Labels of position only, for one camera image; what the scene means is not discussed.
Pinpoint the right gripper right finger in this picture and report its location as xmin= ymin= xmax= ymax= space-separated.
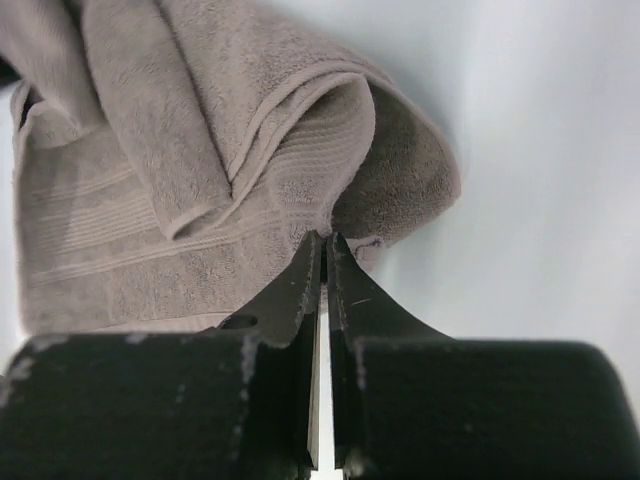
xmin=325 ymin=234 xmax=639 ymax=479

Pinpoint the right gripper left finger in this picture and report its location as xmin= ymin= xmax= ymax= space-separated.
xmin=1 ymin=232 xmax=323 ymax=479

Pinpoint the grey towel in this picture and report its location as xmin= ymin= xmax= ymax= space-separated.
xmin=1 ymin=1 xmax=460 ymax=335

